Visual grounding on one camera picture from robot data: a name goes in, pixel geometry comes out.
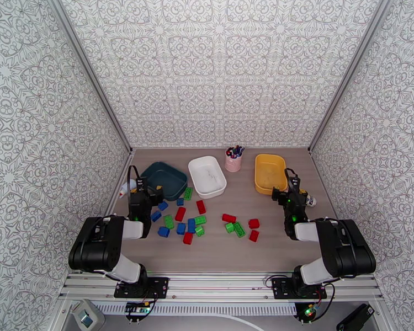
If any white slotted cable duct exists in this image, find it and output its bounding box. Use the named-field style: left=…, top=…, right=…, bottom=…
left=93, top=303, right=298, bottom=316

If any white grey box device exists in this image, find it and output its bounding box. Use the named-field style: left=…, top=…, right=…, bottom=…
left=70, top=298, right=106, bottom=331

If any white plastic container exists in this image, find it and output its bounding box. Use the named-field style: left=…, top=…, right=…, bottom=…
left=188, top=156, right=227, bottom=200

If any white curved cable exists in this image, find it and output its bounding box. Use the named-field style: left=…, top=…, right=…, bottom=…
left=193, top=312, right=267, bottom=331

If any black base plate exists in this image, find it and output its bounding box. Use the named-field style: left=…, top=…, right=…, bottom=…
left=272, top=276, right=327, bottom=301
left=114, top=276, right=170, bottom=300

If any black box device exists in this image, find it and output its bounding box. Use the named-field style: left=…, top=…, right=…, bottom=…
left=336, top=303, right=375, bottom=331

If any teal plastic container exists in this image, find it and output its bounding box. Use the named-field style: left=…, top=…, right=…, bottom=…
left=139, top=162, right=189, bottom=202

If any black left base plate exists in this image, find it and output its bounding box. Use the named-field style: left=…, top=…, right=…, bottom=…
left=114, top=276, right=170, bottom=300

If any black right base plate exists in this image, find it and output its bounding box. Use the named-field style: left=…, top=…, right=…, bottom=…
left=272, top=276, right=327, bottom=301

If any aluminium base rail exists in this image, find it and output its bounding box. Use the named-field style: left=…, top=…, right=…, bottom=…
left=59, top=272, right=384, bottom=303

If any aluminium side rail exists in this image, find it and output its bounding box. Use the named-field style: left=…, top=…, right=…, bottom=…
left=103, top=151, right=135, bottom=217

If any yellow plastic container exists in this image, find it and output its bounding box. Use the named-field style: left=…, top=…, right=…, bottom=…
left=254, top=153, right=289, bottom=196

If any pink pen cup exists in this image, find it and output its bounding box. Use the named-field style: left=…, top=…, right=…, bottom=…
left=225, top=152, right=243, bottom=173

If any white squeeze bottle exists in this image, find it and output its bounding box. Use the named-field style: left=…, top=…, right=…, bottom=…
left=119, top=181, right=138, bottom=199

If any small green circuit board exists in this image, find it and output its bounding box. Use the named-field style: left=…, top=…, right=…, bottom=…
left=125, top=303, right=151, bottom=315

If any aluminium corner post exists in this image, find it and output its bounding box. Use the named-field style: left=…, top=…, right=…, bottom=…
left=307, top=0, right=392, bottom=153
left=46, top=0, right=135, bottom=155

